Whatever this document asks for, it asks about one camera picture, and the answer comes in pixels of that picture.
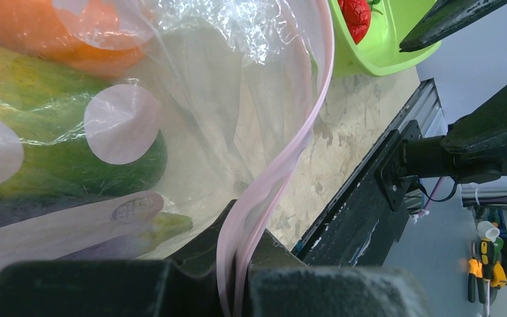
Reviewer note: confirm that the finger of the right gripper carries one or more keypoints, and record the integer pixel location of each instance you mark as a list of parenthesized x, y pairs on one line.
[(445, 18), (485, 128)]

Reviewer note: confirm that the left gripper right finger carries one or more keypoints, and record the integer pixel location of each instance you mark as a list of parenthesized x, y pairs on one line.
[(279, 284)]

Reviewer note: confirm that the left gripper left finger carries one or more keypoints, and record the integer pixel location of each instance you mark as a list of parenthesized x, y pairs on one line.
[(183, 284)]

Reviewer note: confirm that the clear zip top bag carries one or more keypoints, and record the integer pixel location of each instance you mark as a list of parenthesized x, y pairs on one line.
[(234, 88)]

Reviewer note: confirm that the dark purple fake eggplant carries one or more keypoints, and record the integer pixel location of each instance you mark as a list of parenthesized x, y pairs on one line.
[(77, 229)]

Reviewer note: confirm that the green orange fake mango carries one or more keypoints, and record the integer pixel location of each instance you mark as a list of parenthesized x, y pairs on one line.
[(44, 103)]

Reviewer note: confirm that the orange fake fruit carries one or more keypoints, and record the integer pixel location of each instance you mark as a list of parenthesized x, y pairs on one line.
[(103, 38)]

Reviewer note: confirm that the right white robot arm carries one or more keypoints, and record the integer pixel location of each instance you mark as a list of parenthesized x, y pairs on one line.
[(426, 158)]

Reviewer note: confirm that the green plastic tray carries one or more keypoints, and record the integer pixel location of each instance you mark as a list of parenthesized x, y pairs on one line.
[(378, 52)]

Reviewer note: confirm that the black metal base frame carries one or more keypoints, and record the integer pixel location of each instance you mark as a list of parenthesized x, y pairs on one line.
[(368, 214)]

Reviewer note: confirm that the yellow handled pliers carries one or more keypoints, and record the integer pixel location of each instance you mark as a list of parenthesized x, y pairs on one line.
[(485, 271)]

